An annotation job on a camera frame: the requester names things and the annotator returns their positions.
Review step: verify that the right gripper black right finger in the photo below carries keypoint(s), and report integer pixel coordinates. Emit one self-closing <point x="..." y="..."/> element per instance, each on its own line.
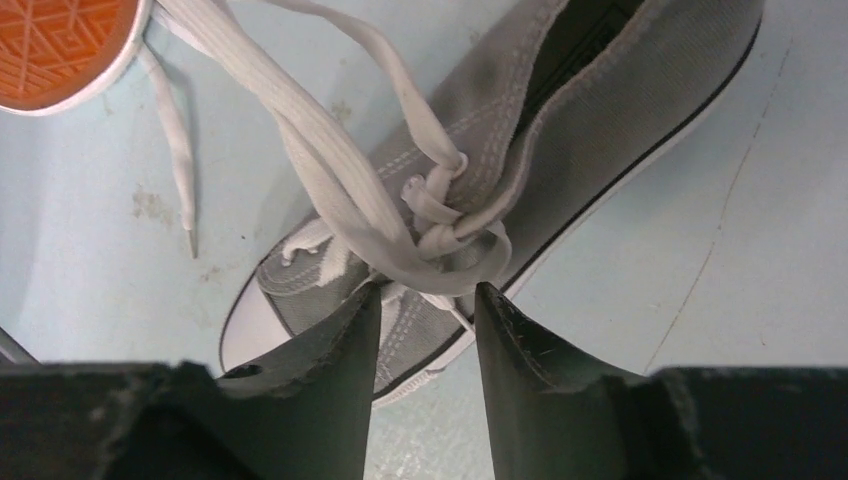
<point x="556" y="412"/>

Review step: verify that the overturned sneaker orange sole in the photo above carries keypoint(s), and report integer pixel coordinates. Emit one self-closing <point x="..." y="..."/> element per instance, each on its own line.
<point x="59" y="54"/>

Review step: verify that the grey canvas sneaker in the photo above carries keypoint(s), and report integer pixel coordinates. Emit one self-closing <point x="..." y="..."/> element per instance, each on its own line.
<point x="556" y="107"/>

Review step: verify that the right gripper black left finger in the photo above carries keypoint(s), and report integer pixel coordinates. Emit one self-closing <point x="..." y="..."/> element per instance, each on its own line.
<point x="300" y="411"/>

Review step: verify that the aluminium frame rail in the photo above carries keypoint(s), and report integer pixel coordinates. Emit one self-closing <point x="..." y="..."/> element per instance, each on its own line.
<point x="13" y="353"/>

